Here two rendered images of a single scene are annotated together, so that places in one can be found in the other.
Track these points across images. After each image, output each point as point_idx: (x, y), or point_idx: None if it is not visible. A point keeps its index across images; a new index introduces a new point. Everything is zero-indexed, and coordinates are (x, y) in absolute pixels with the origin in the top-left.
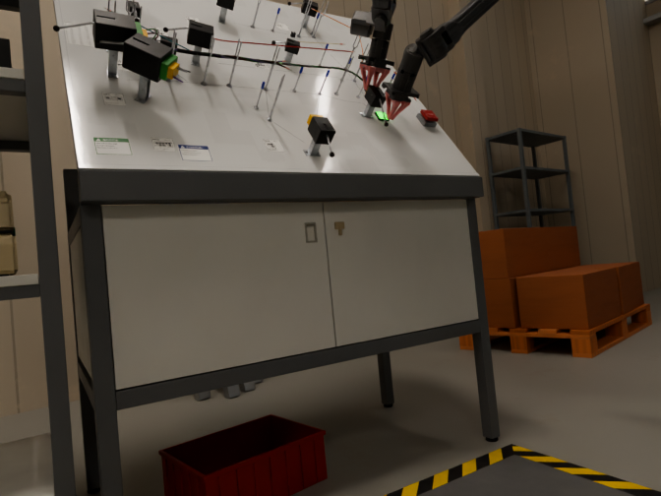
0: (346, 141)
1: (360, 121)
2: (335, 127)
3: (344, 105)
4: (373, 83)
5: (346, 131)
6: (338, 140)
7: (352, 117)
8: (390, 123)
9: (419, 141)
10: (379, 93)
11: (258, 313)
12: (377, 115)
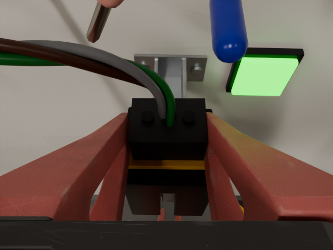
0: (41, 156)
1: (116, 99)
2: (3, 126)
3: (49, 15)
4: (214, 131)
5: (44, 135)
6: (17, 155)
7: (83, 86)
8: (275, 96)
9: (328, 146)
10: (175, 198)
11: None
12: (231, 74)
